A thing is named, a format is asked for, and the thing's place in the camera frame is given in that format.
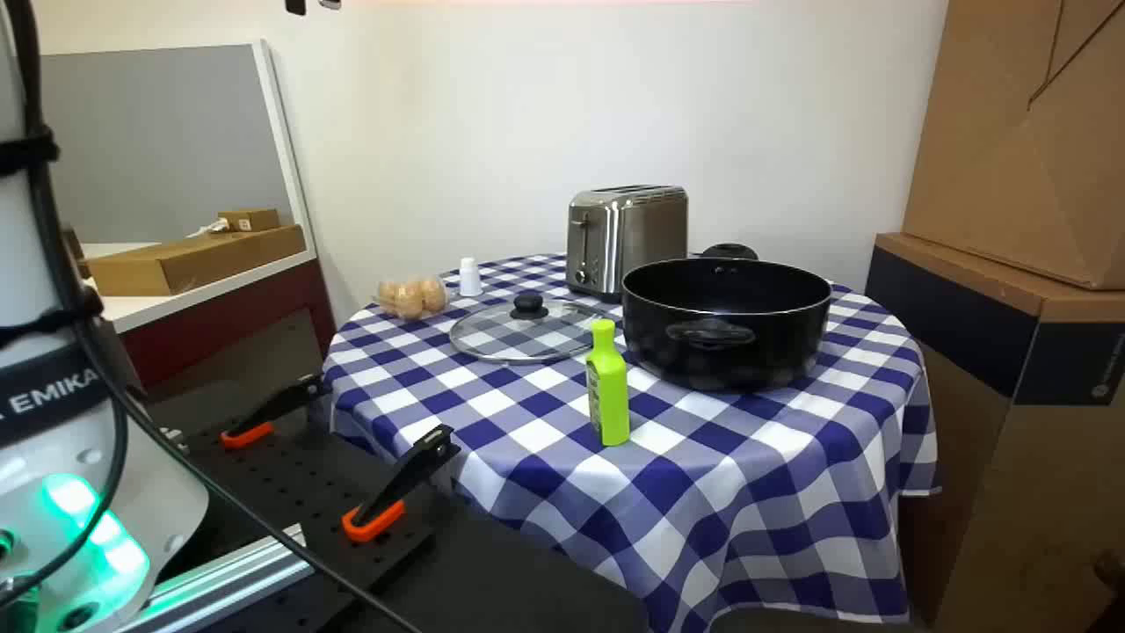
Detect silver toaster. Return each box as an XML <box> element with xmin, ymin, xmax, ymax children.
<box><xmin>561</xmin><ymin>182</ymin><xmax>692</xmax><ymax>300</ymax></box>

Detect glass pot lid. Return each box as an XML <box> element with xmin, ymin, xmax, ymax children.
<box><xmin>446</xmin><ymin>289</ymin><xmax>600</xmax><ymax>364</ymax></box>

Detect green plastic bottle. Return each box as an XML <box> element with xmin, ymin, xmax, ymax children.
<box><xmin>583</xmin><ymin>315</ymin><xmax>634</xmax><ymax>451</ymax></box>

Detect black cooking pot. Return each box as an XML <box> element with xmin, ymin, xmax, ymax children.
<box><xmin>619</xmin><ymin>239</ymin><xmax>835</xmax><ymax>394</ymax></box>

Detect blue white checkered tablecloth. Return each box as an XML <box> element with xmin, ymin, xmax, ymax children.
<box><xmin>318</xmin><ymin>250</ymin><xmax>941</xmax><ymax>633</ymax></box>

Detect black orange spring clamp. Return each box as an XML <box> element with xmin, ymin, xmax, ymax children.
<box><xmin>338</xmin><ymin>423</ymin><xmax>464</xmax><ymax>548</ymax></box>
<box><xmin>219</xmin><ymin>368</ymin><xmax>334</xmax><ymax>452</ymax></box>

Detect white red desk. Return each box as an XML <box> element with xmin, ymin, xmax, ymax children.
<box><xmin>77</xmin><ymin>239</ymin><xmax>342</xmax><ymax>394</ymax></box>

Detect wooden tray box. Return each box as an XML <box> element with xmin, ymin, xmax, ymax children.
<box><xmin>83</xmin><ymin>223</ymin><xmax>309</xmax><ymax>300</ymax></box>

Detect grey partition panel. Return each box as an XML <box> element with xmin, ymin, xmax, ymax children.
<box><xmin>37</xmin><ymin>41</ymin><xmax>318</xmax><ymax>253</ymax></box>

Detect brown cabinet black band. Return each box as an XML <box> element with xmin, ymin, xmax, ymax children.
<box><xmin>862</xmin><ymin>228</ymin><xmax>1125</xmax><ymax>633</ymax></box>

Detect large cardboard box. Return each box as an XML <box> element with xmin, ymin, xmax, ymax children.
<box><xmin>900</xmin><ymin>0</ymin><xmax>1125</xmax><ymax>294</ymax></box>

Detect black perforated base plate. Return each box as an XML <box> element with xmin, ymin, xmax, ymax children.
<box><xmin>147</xmin><ymin>382</ymin><xmax>438</xmax><ymax>633</ymax></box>

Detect aluminium profile rail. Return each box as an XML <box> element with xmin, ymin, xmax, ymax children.
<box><xmin>118</xmin><ymin>522</ymin><xmax>318</xmax><ymax>633</ymax></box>

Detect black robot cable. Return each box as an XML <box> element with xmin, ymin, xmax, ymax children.
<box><xmin>0</xmin><ymin>0</ymin><xmax>424</xmax><ymax>633</ymax></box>

